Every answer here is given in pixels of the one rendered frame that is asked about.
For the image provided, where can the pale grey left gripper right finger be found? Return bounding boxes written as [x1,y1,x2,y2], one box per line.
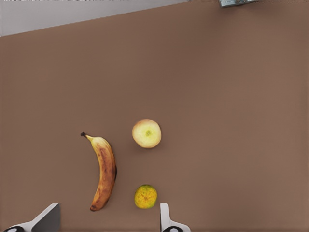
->
[160,203,191,232]

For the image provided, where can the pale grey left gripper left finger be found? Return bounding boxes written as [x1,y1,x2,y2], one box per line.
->
[1,203,61,232]

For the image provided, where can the yellow-green orange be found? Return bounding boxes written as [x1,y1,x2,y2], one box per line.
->
[134,184,158,210]

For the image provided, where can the brown-spotted yellow banana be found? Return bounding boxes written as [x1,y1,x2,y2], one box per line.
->
[80,131,118,212]

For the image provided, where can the pale yellow apple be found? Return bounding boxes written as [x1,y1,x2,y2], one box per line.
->
[131,118,162,149]

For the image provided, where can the silver frame post foot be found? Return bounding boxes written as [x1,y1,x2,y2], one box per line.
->
[219,0,249,8]

